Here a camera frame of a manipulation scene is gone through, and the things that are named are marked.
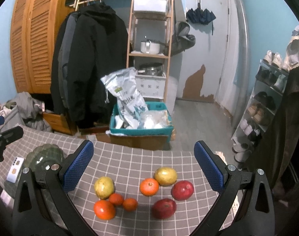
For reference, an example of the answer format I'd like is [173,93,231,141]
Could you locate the yellow pear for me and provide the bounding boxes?
[154,167,178,186]
[94,176,115,200]

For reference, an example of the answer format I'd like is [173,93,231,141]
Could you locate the red apple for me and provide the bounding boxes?
[152,198,177,219]
[171,180,194,201]

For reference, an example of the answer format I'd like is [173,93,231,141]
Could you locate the small tangerine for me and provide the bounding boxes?
[108,193,124,206]
[122,198,138,212]

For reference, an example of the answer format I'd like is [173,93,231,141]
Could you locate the large orange with stem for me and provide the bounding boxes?
[139,178,159,197]

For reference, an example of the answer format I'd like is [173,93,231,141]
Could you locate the grey clothes pile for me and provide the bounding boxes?
[0,92,52,132]

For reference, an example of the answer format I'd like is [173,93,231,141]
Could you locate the white smartphone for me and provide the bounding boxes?
[7,157,24,183]

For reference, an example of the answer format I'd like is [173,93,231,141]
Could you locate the dark green glass plate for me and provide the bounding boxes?
[23,144,65,171]

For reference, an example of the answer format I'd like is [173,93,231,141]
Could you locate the grey checked tablecloth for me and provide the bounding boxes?
[0,124,241,236]

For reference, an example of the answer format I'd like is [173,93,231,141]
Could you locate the wooden drawer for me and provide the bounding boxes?
[42,112,77,135]

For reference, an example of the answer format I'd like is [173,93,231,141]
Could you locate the cardboard box under basket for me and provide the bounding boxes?
[105,135,170,151]

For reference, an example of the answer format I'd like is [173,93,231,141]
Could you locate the teal plastic basket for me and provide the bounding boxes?
[110,101,174,142]

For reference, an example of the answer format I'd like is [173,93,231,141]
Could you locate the clear plastic bag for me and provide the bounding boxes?
[138,110,172,129]

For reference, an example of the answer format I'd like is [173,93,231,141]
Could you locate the white printed plastic bag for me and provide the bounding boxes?
[101,67,148,129]

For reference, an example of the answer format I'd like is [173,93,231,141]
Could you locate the white door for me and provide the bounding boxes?
[178,0,230,103]

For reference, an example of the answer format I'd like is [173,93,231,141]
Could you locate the white patterned drawer box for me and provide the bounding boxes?
[136,73,167,100]

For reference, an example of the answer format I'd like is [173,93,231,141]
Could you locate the black hanging coat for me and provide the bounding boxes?
[50,2,128,129]

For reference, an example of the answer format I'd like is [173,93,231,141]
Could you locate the wooden louvered wardrobe doors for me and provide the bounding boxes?
[10,0,73,94]

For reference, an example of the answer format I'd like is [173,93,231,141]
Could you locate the shoe rack with shoes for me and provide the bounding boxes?
[232,50,289,164]

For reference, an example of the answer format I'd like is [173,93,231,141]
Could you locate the steel pot lower shelf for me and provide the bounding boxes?
[138,62,163,76]

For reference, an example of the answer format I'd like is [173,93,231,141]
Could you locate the wooden shelf rack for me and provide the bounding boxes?
[127,0,174,102]

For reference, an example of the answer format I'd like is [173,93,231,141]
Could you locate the grey bag hanging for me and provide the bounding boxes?
[170,21,196,56]

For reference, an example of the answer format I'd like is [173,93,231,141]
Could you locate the white cooking pot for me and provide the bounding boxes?
[140,40,161,55]

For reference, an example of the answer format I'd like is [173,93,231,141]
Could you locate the dark blue umbrella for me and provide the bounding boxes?
[186,8,216,34]

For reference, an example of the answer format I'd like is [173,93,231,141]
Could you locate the white storage bin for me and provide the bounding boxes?
[133,0,169,14]

